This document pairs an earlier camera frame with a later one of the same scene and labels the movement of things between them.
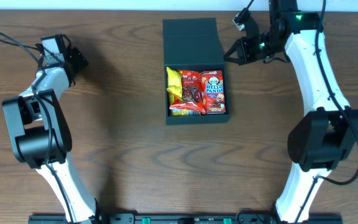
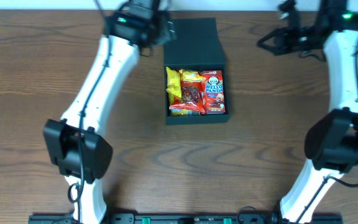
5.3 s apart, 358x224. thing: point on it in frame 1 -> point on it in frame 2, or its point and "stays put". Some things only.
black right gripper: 242,45 -> 278,47
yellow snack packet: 174,81 stays put
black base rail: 184,219 stays put
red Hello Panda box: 213,86 stays put
